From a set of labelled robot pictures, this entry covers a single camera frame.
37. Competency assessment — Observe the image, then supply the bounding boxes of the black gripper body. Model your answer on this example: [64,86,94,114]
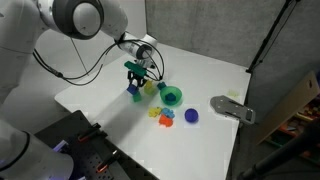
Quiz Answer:
[127,71,145,87]

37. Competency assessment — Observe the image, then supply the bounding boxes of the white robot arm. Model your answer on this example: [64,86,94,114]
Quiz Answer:
[0,0,157,180]

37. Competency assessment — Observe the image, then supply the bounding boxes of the green cube block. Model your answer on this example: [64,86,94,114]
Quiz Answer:
[132,92,142,102]

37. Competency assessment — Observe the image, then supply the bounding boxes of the dark blue block in bowl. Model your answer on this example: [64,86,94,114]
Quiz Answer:
[165,93,176,102]

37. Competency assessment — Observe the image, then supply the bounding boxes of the yellow toy figure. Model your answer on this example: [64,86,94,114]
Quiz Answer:
[144,80,155,95]

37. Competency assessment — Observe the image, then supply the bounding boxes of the teal toy piece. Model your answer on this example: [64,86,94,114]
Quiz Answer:
[157,82,167,90]

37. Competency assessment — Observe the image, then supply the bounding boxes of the green plastic bowl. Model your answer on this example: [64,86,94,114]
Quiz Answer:
[160,86,182,106]

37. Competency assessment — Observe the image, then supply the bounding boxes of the yellow flat toy piece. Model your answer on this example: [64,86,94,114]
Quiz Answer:
[148,107,162,117]

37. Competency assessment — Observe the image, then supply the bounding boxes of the light blue toy piece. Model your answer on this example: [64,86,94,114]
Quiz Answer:
[161,108,175,118]

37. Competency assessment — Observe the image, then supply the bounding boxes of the orange toy piece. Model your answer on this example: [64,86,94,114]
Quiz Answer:
[159,115,173,127]

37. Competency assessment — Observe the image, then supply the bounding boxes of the purple spiky ball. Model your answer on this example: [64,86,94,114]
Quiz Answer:
[184,108,199,123]

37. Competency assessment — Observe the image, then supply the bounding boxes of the left black orange clamp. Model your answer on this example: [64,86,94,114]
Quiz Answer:
[78,123,101,142]

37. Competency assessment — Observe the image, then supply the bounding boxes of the black orange clamp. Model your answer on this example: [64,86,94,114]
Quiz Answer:
[96,150,120,173]
[78,123,101,142]

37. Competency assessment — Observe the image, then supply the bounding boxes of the right black orange clamp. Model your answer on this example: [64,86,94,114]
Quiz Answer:
[96,150,120,173]

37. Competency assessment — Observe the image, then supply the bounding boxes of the black tripod pole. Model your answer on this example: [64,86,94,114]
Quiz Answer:
[246,0,301,74]

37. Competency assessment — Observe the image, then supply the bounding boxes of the colourful toy shelf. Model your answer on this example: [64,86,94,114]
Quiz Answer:
[264,103,320,164]

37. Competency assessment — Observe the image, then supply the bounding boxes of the wooden board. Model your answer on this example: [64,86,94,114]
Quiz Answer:
[255,71,320,144]

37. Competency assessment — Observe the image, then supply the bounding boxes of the black foreground stand pole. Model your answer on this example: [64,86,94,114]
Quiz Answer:
[237,118,320,180]

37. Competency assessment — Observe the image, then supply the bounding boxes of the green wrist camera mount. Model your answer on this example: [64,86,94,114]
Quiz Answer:
[124,61,146,77]

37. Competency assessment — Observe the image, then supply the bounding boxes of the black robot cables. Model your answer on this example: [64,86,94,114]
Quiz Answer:
[32,37,166,87]

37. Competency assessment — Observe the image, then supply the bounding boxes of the grey metal bracket plate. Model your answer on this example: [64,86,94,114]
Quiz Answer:
[210,95,256,125]

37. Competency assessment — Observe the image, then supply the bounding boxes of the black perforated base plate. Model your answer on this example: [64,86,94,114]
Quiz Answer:
[35,110,159,180]

